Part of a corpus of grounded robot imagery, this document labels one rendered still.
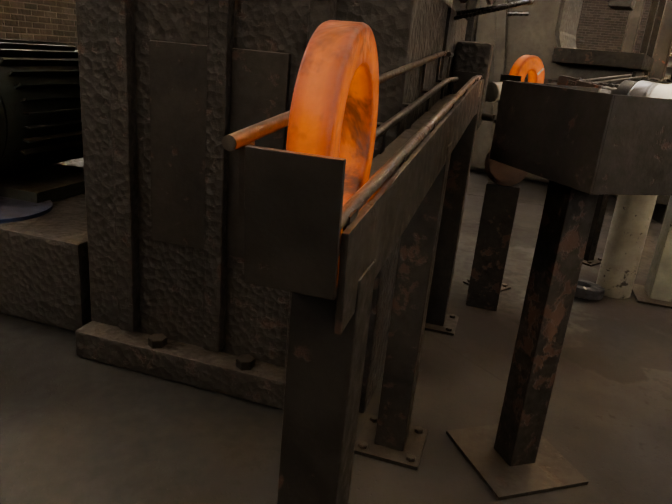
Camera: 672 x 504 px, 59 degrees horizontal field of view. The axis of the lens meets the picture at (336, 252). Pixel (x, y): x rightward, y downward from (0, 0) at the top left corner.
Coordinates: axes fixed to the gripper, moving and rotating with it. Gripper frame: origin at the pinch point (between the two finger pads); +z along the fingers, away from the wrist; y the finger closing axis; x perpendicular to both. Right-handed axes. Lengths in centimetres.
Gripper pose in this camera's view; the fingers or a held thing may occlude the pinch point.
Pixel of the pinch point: (569, 82)
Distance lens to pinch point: 196.4
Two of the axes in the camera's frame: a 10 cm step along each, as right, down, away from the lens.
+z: -6.0, -3.9, 7.0
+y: 7.9, -1.3, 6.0
